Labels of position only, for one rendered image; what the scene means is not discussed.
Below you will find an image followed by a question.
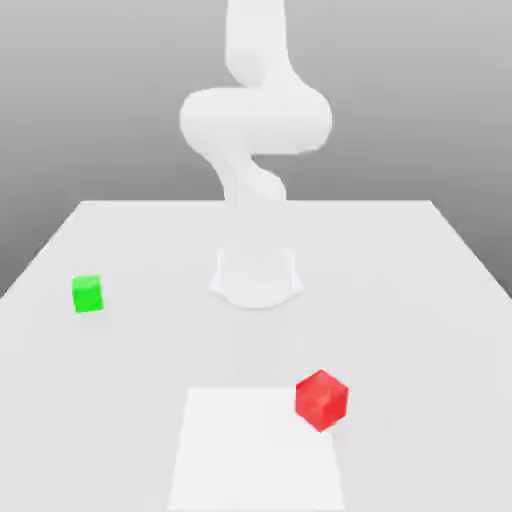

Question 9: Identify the small red cube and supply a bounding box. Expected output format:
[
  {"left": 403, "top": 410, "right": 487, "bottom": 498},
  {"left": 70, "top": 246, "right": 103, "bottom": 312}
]
[{"left": 294, "top": 368, "right": 350, "bottom": 434}]

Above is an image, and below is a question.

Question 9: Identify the small green cube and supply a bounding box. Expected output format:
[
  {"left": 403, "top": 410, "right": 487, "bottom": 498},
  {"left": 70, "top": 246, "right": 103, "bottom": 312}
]
[{"left": 71, "top": 274, "right": 105, "bottom": 314}]

